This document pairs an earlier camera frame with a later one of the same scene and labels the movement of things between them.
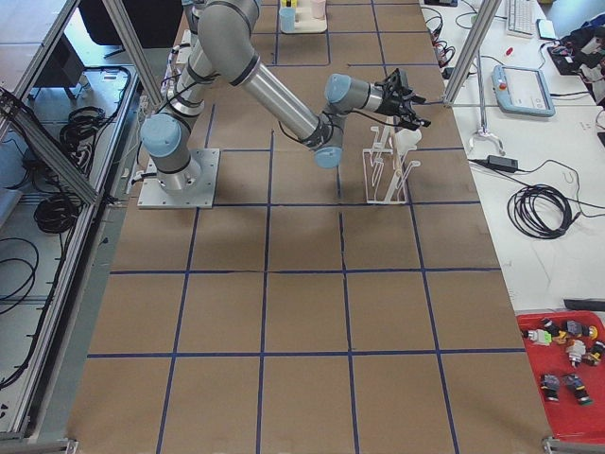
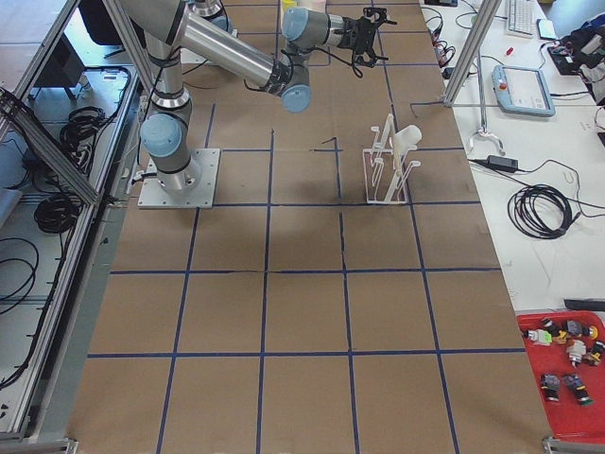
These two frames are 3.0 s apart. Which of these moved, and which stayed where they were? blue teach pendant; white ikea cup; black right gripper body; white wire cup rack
Moved: black right gripper body
Stayed: blue teach pendant; white ikea cup; white wire cup rack
